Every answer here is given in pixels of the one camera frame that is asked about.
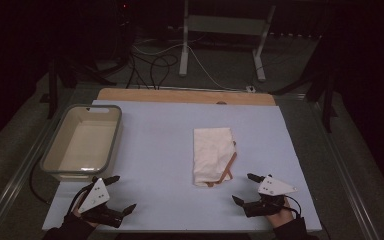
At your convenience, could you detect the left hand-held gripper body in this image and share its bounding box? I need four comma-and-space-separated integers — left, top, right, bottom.
67, 177, 126, 229

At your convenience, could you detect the white cloth with brown straps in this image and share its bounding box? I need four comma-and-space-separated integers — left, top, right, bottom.
192, 126, 239, 189

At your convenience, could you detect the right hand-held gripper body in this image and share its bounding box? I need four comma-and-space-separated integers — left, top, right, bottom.
242, 174, 299, 219

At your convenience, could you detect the light blue mat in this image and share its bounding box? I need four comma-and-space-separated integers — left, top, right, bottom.
41, 99, 324, 234

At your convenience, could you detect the black looped floor cable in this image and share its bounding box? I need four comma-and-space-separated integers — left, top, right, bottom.
125, 51, 180, 91

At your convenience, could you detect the beige plastic tub grey rim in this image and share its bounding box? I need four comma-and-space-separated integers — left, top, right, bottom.
39, 103, 124, 183

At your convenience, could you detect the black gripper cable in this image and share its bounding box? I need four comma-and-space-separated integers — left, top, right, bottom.
283, 195, 303, 220

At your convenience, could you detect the black stand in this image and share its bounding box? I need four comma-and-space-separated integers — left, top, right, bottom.
269, 65, 340, 134
39, 59, 78, 120

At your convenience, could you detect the person's right hand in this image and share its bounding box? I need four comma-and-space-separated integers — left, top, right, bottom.
265, 197, 297, 230

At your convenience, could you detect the white floor cable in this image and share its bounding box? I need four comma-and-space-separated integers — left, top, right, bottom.
132, 41, 248, 93

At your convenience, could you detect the person's left hand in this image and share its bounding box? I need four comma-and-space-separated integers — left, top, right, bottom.
70, 199, 102, 230

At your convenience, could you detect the metal frame rail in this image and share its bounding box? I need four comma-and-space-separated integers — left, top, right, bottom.
309, 98, 383, 240
0, 87, 78, 240

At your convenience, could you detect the white metal stand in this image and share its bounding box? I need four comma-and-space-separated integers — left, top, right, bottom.
178, 0, 277, 83

